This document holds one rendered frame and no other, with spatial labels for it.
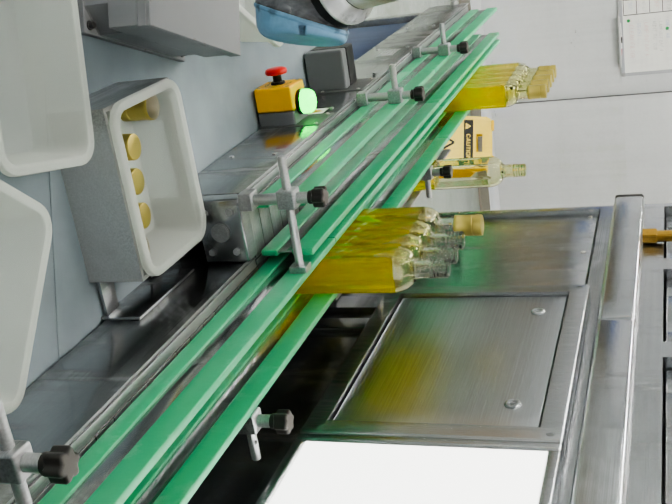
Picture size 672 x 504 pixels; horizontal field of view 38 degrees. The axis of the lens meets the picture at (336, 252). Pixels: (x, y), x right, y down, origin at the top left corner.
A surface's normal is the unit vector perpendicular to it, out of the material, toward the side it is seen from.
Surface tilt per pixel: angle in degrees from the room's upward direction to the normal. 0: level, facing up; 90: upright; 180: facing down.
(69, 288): 0
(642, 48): 90
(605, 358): 90
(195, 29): 1
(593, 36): 90
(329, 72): 90
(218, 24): 1
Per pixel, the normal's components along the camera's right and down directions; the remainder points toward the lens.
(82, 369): -0.14, -0.93
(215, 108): 0.94, -0.03
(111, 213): -0.30, 0.37
